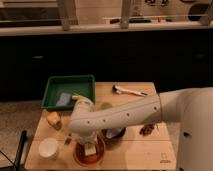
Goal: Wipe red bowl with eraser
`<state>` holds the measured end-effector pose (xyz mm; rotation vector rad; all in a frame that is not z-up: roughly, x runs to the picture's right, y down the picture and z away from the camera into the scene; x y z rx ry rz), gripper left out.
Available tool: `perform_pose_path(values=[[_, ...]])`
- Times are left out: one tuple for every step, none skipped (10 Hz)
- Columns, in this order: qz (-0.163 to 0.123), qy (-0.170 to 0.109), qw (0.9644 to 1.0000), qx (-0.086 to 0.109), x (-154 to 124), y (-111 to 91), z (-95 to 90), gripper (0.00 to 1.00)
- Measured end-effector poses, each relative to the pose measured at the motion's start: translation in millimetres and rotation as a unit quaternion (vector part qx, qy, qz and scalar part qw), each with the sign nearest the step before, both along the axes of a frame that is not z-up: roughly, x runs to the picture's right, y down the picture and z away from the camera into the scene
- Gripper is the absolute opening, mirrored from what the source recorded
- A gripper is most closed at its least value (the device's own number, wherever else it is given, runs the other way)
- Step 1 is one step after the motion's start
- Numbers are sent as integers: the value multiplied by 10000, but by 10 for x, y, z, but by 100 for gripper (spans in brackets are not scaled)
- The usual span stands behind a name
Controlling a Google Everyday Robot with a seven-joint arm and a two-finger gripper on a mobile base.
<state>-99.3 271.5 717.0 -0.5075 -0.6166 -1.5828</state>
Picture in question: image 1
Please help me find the white eraser block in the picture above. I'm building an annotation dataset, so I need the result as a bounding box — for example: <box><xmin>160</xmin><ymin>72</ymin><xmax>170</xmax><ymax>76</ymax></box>
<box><xmin>85</xmin><ymin>143</ymin><xmax>96</xmax><ymax>156</ymax></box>

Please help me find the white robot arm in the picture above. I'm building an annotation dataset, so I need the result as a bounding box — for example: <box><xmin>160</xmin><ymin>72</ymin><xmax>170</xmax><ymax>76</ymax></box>
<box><xmin>69</xmin><ymin>87</ymin><xmax>213</xmax><ymax>171</ymax></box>

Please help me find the orange yellow toy food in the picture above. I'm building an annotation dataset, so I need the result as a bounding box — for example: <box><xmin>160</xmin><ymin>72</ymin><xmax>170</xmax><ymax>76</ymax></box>
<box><xmin>46</xmin><ymin>112</ymin><xmax>62</xmax><ymax>130</ymax></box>

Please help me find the white cup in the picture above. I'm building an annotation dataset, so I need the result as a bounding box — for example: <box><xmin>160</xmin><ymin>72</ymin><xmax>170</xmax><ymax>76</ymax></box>
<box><xmin>38</xmin><ymin>137</ymin><xmax>59</xmax><ymax>159</ymax></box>

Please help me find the green round lid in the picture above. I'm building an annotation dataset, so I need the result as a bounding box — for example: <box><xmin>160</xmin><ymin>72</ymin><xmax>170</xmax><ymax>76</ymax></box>
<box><xmin>101</xmin><ymin>102</ymin><xmax>112</xmax><ymax>110</ymax></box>

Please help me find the green plastic tray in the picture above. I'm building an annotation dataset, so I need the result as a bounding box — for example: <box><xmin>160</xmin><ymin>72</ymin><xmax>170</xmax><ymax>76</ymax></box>
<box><xmin>41</xmin><ymin>75</ymin><xmax>95</xmax><ymax>111</ymax></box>

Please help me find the brown toy piece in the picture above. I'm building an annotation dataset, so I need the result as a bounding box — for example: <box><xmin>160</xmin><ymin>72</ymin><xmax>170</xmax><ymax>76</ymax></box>
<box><xmin>140</xmin><ymin>124</ymin><xmax>155</xmax><ymax>136</ymax></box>

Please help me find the black chair frame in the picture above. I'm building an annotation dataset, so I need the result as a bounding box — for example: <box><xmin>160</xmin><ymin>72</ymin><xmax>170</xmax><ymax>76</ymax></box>
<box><xmin>12</xmin><ymin>130</ymin><xmax>27</xmax><ymax>171</ymax></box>

